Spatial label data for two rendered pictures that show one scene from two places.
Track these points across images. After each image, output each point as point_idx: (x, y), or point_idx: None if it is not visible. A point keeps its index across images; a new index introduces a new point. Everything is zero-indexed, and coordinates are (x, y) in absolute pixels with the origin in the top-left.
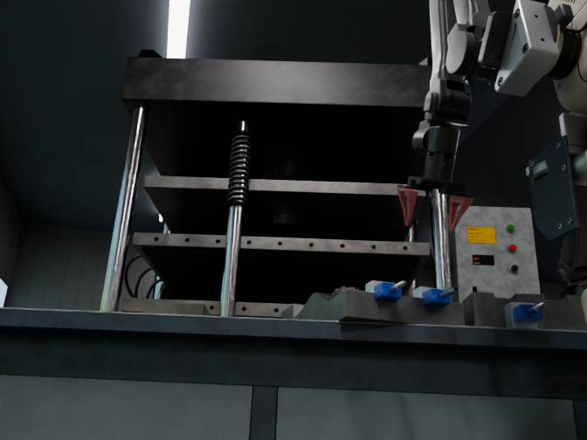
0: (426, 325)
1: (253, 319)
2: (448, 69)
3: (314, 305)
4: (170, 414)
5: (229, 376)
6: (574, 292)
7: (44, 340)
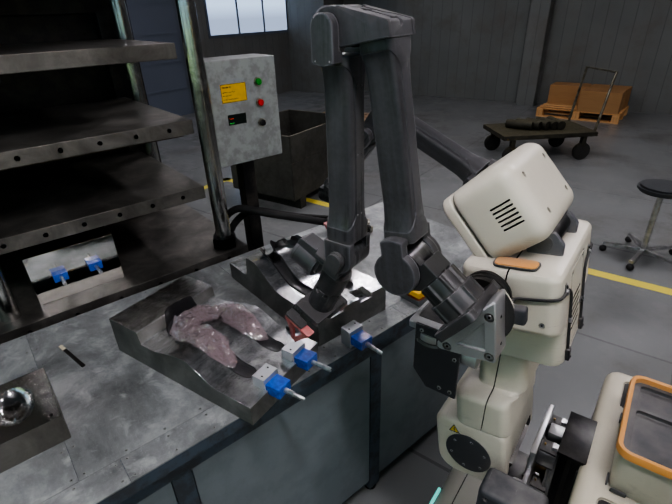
0: (300, 381)
1: (167, 461)
2: (377, 277)
3: (187, 372)
4: None
5: (148, 491)
6: None
7: None
